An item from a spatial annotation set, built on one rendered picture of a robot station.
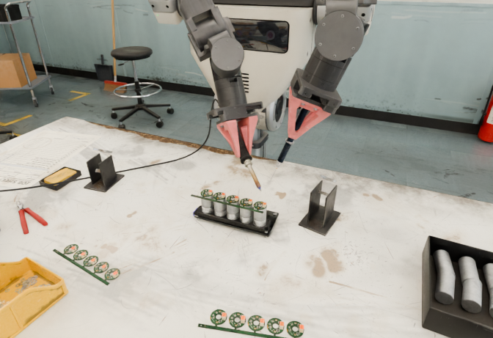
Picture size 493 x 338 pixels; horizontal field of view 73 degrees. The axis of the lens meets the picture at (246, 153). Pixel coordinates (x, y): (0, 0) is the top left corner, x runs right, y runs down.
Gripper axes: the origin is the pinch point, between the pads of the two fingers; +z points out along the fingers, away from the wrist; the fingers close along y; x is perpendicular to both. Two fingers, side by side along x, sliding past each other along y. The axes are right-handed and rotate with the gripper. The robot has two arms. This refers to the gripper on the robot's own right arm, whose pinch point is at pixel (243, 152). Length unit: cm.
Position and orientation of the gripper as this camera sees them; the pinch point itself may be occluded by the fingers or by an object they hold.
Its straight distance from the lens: 67.0
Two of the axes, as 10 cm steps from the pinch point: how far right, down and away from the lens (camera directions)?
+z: 2.0, 9.8, 0.3
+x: -3.6, 0.4, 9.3
